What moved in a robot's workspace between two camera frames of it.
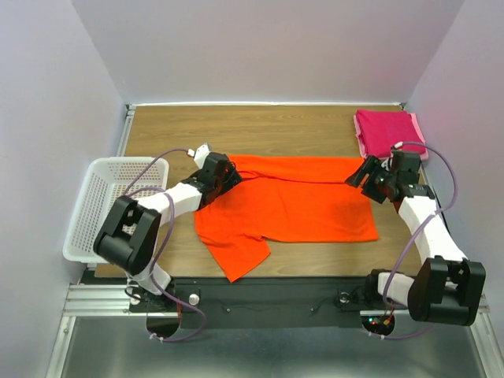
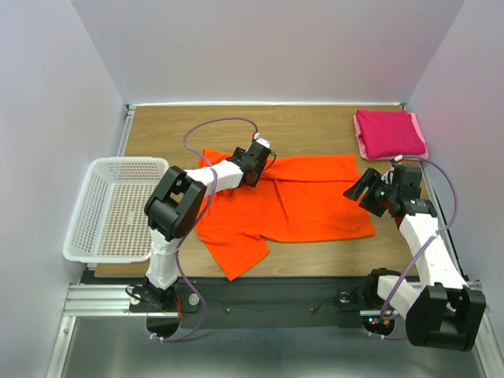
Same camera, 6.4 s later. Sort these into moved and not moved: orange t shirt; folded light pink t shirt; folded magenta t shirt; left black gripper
Moved: left black gripper
Not moved: orange t shirt; folded magenta t shirt; folded light pink t shirt
